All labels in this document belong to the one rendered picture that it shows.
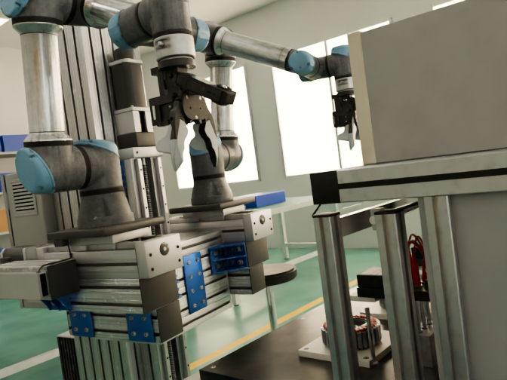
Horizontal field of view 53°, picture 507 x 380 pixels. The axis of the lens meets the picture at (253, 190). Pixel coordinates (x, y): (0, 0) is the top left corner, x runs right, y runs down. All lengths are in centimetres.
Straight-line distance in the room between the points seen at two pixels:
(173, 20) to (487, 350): 73
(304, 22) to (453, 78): 609
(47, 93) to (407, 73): 88
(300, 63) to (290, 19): 531
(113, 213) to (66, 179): 15
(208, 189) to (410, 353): 115
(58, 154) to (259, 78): 598
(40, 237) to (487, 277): 146
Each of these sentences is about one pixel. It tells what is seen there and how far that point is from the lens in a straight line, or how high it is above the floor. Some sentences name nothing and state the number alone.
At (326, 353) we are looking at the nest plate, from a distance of 98.
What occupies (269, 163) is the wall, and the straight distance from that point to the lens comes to 707.
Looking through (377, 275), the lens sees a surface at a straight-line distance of 92.
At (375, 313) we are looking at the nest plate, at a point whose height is 78.
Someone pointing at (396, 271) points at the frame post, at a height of 97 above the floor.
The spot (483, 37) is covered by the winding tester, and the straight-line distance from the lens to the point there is 75.
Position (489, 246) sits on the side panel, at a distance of 65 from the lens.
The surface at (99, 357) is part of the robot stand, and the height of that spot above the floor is 59.
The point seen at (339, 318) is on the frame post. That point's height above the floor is 90.
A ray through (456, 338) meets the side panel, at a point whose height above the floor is 90.
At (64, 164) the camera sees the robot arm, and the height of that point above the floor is 121.
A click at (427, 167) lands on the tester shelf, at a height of 111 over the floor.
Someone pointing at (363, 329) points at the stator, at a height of 82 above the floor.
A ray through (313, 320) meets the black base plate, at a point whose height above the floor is 77.
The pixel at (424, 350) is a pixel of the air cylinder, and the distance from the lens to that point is 92.
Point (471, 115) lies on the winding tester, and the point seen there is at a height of 116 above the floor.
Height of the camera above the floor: 113
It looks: 2 degrees down
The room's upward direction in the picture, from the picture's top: 8 degrees counter-clockwise
